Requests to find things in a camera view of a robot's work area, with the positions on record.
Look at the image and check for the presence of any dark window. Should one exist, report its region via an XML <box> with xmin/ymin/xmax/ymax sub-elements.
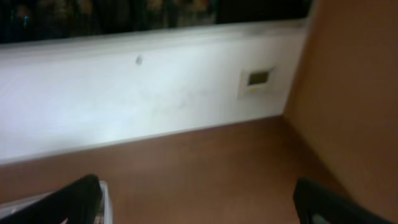
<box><xmin>1</xmin><ymin>0</ymin><xmax>313</xmax><ymax>44</ymax></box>

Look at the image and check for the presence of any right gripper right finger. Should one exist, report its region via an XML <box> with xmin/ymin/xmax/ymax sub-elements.
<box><xmin>293</xmin><ymin>177</ymin><xmax>393</xmax><ymax>224</ymax></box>

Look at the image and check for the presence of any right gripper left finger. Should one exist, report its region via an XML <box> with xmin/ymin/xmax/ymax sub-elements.
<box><xmin>1</xmin><ymin>174</ymin><xmax>103</xmax><ymax>224</ymax></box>

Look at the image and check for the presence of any clear plastic container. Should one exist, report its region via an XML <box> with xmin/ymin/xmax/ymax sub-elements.
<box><xmin>1</xmin><ymin>180</ymin><xmax>113</xmax><ymax>224</ymax></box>

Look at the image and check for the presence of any white wall thermostat panel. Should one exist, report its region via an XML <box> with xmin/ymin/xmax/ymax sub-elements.
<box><xmin>238</xmin><ymin>66</ymin><xmax>276</xmax><ymax>99</ymax></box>

